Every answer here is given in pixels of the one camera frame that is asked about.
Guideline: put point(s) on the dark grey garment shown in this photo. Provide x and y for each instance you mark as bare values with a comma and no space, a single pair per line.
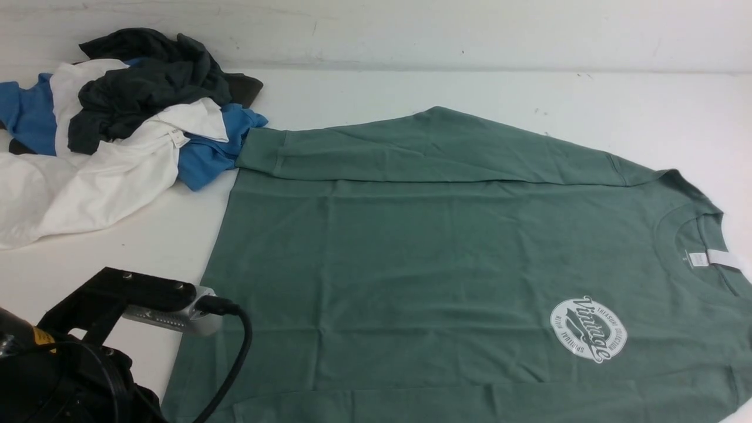
160,72

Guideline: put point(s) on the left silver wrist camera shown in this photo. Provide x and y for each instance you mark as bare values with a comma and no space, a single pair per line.
189,320

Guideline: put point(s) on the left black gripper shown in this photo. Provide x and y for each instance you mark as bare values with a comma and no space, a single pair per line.
70,381

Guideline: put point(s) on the white garment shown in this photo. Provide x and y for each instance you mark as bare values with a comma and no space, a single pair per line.
70,193

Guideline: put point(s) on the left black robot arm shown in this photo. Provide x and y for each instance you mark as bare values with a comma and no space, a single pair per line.
14,332

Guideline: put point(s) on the blue garment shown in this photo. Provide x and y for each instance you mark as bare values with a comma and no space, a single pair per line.
27,114

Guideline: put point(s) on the green long-sleeve top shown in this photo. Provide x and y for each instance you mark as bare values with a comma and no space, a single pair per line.
446,268

